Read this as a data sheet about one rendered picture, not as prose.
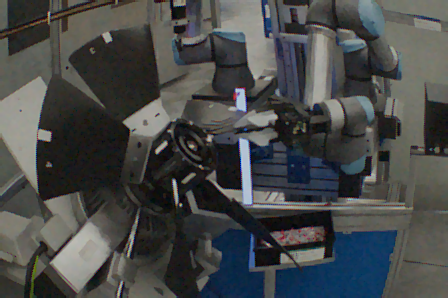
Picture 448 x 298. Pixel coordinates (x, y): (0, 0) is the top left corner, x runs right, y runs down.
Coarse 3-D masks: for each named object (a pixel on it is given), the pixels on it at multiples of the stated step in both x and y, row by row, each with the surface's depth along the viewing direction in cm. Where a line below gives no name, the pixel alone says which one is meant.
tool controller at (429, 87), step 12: (432, 84) 126; (432, 96) 121; (444, 96) 120; (432, 108) 120; (444, 108) 118; (432, 120) 123; (444, 120) 121; (432, 132) 125; (444, 132) 123; (432, 144) 127; (444, 144) 126
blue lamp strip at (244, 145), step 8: (240, 96) 145; (240, 104) 146; (240, 144) 150; (248, 144) 150; (248, 152) 151; (248, 160) 151; (248, 168) 152; (248, 176) 153; (248, 184) 154; (248, 192) 155; (248, 200) 156
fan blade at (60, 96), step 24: (48, 96) 82; (72, 96) 86; (48, 120) 82; (72, 120) 86; (96, 120) 90; (48, 144) 82; (72, 144) 86; (96, 144) 91; (120, 144) 95; (72, 168) 87; (96, 168) 92; (120, 168) 97; (48, 192) 82; (72, 192) 87
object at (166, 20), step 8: (160, 0) 99; (168, 0) 100; (160, 8) 102; (168, 8) 101; (160, 16) 103; (168, 16) 102; (192, 16) 104; (168, 24) 102; (176, 24) 101; (184, 24) 102
